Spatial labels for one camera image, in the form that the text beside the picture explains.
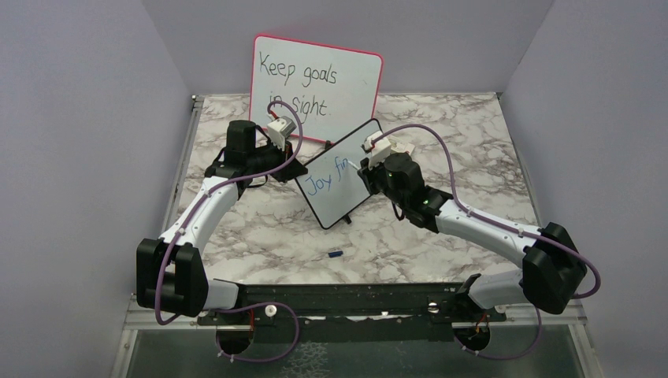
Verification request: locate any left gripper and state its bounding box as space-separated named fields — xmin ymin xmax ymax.
xmin=248 ymin=137 xmax=308 ymax=183

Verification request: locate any whiteboard marker pen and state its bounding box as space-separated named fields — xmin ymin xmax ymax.
xmin=348 ymin=161 xmax=361 ymax=171

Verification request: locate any black framed small whiteboard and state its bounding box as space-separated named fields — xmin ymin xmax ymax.
xmin=296 ymin=118 xmax=381 ymax=229

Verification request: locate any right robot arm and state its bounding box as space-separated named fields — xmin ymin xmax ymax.
xmin=358 ymin=153 xmax=587 ymax=321

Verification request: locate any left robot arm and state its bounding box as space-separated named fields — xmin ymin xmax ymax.
xmin=136 ymin=117 xmax=307 ymax=324

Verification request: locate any pink framed whiteboard with writing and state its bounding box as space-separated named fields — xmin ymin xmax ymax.
xmin=249 ymin=34 xmax=384 ymax=142

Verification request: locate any white eraser box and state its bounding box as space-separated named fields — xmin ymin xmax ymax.
xmin=390 ymin=138 xmax=415 ymax=155

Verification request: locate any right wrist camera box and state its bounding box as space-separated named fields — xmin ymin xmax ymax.
xmin=362 ymin=131 xmax=392 ymax=169

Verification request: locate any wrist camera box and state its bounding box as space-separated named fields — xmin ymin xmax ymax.
xmin=266 ymin=117 xmax=296 ymax=151
xmin=362 ymin=131 xmax=392 ymax=169

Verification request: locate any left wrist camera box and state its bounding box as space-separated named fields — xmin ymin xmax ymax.
xmin=266 ymin=117 xmax=296 ymax=151

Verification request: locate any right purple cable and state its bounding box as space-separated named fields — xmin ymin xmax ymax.
xmin=371 ymin=123 xmax=602 ymax=361

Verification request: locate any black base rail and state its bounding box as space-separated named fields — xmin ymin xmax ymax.
xmin=197 ymin=283 xmax=506 ymax=344

